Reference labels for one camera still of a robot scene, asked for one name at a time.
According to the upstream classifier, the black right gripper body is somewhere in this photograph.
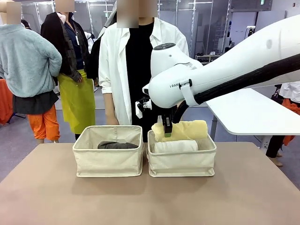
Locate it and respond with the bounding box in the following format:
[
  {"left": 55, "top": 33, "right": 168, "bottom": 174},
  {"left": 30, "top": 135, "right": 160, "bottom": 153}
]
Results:
[{"left": 161, "top": 108, "right": 175, "bottom": 122}]

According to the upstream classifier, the white towel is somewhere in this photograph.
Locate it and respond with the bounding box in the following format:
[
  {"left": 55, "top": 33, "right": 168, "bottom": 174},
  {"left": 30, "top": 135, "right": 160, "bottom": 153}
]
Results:
[{"left": 153, "top": 140, "right": 199, "bottom": 154}]

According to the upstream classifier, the yellow towel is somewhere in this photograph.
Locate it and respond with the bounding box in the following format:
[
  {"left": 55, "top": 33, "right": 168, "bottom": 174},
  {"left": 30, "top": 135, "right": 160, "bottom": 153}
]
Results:
[{"left": 151, "top": 120, "right": 208, "bottom": 143}]

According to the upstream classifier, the dark grey towel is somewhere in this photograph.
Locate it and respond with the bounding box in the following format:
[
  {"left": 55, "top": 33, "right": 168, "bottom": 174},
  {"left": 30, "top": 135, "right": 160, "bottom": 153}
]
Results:
[{"left": 97, "top": 140, "right": 139, "bottom": 150}]

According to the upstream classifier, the person's right forearm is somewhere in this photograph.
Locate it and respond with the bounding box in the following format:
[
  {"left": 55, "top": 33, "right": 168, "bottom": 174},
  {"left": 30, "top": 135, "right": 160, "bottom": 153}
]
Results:
[{"left": 104, "top": 93, "right": 120, "bottom": 118}]

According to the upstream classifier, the person's right hand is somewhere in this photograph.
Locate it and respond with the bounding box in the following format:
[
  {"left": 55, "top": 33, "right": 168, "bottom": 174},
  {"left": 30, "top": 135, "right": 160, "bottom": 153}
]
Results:
[{"left": 106, "top": 116, "right": 120, "bottom": 126}]

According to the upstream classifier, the cream fabric basket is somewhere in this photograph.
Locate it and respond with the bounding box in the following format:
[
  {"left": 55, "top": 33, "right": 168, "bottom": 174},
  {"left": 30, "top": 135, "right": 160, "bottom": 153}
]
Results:
[
  {"left": 147, "top": 129, "right": 217, "bottom": 178},
  {"left": 72, "top": 125, "right": 144, "bottom": 178}
]

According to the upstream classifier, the black t-shirt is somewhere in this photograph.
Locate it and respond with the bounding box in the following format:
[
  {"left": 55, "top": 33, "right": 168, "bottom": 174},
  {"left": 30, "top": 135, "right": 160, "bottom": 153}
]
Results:
[{"left": 126, "top": 17, "right": 165, "bottom": 143}]

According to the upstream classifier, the wooden shoe rack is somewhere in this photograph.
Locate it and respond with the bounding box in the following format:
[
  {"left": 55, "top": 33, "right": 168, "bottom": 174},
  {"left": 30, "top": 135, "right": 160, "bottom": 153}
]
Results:
[{"left": 195, "top": 54, "right": 222, "bottom": 65}]

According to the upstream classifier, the person in white shirt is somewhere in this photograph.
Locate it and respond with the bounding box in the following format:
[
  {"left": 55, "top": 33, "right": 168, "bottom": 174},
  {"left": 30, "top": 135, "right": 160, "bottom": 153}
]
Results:
[{"left": 98, "top": 16, "right": 190, "bottom": 126}]

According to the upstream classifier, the white table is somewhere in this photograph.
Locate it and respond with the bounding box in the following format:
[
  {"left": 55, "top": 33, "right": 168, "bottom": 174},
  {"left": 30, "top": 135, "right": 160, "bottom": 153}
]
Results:
[{"left": 206, "top": 88, "right": 300, "bottom": 150}]

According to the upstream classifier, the grey black hanging coat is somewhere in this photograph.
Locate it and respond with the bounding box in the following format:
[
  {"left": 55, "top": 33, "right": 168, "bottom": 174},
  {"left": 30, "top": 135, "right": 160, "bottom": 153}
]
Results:
[{"left": 89, "top": 0, "right": 117, "bottom": 80}]

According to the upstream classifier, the person in yellow skirt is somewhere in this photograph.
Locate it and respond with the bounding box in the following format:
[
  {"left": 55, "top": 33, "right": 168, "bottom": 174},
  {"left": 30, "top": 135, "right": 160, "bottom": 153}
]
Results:
[{"left": 40, "top": 0, "right": 96, "bottom": 141}]

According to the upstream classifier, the orange garment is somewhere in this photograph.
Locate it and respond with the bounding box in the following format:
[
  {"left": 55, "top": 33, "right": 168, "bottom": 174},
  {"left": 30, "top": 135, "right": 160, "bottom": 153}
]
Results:
[{"left": 282, "top": 98, "right": 300, "bottom": 146}]

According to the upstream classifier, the person in white coat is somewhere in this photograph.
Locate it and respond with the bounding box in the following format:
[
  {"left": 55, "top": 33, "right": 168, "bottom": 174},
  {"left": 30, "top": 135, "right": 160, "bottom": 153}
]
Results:
[{"left": 266, "top": 81, "right": 300, "bottom": 167}]

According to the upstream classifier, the mannequin in blue fleece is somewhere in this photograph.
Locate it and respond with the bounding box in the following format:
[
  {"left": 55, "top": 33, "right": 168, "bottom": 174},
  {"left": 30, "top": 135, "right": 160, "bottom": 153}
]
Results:
[{"left": 0, "top": 0, "right": 63, "bottom": 144}]

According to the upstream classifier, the orange cloth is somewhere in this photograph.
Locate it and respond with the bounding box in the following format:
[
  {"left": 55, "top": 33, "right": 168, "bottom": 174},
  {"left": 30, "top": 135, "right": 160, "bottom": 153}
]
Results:
[{"left": 0, "top": 79, "right": 14, "bottom": 125}]

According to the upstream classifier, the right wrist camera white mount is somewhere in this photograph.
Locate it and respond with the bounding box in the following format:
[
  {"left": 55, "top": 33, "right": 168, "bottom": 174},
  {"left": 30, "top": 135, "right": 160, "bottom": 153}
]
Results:
[{"left": 135, "top": 96, "right": 153, "bottom": 118}]

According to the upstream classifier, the black right arm cable sleeve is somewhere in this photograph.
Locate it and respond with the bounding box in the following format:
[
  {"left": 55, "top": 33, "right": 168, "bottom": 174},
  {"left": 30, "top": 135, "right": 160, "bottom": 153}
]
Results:
[{"left": 172, "top": 53, "right": 300, "bottom": 124}]

